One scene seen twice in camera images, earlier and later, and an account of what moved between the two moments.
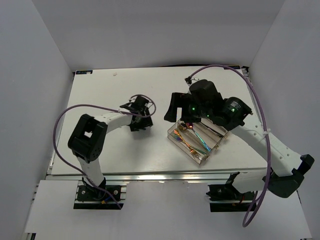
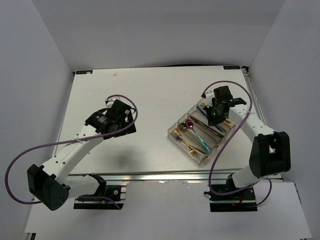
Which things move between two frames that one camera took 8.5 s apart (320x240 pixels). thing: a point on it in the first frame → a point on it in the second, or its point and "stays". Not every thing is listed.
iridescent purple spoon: (189, 125) stays
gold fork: (192, 151) stays
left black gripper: (146, 123) → (129, 130)
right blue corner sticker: (235, 67) stays
